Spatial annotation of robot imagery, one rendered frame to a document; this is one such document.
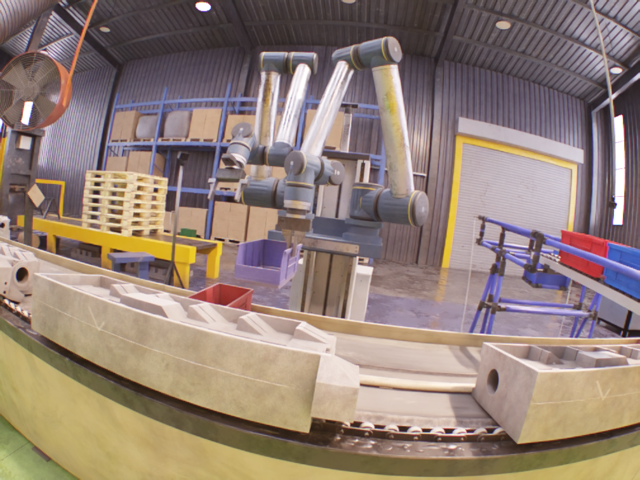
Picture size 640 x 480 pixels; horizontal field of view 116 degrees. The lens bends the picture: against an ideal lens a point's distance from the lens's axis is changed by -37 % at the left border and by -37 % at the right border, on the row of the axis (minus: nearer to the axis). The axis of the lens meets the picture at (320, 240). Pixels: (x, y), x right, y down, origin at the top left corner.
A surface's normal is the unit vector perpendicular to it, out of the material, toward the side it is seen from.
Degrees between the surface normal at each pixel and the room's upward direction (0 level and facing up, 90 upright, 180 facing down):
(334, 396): 71
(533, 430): 80
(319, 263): 90
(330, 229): 90
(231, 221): 90
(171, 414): 90
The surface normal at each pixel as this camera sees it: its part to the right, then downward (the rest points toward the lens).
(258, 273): -0.14, 0.15
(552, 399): -0.11, -0.10
